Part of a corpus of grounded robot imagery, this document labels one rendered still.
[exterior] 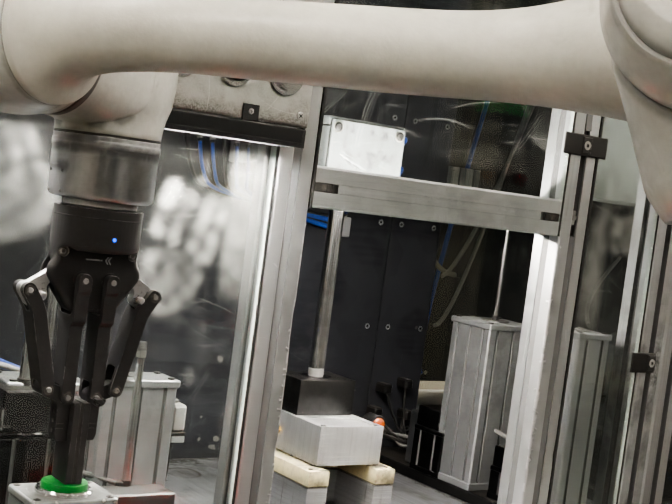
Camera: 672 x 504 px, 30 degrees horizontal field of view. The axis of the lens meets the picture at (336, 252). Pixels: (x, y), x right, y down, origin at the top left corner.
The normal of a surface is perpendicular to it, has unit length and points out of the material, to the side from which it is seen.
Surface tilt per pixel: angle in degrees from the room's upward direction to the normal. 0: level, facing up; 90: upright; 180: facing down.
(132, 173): 90
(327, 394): 90
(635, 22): 114
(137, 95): 102
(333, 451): 90
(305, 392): 90
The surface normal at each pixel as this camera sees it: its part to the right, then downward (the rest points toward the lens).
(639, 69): -0.80, 0.55
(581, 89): -0.54, 0.64
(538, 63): -0.59, 0.28
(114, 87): 0.69, 0.47
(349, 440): 0.57, 0.12
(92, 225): 0.07, 0.06
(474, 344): -0.81, -0.07
